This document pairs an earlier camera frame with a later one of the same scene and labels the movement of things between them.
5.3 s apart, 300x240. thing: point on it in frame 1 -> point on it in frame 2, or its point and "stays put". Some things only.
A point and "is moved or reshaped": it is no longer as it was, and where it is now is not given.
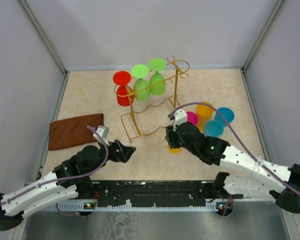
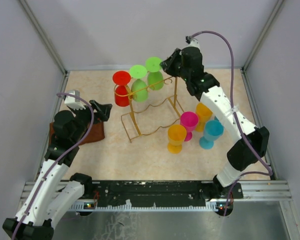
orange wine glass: x=203 y=113 stays put
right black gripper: x=170 y=137 -> x=167 y=65
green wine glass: x=157 y=82 is moved or reshaped
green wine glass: x=140 y=71 stays put
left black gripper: x=124 y=153 -> x=103 y=111
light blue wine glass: x=213 y=128 stays put
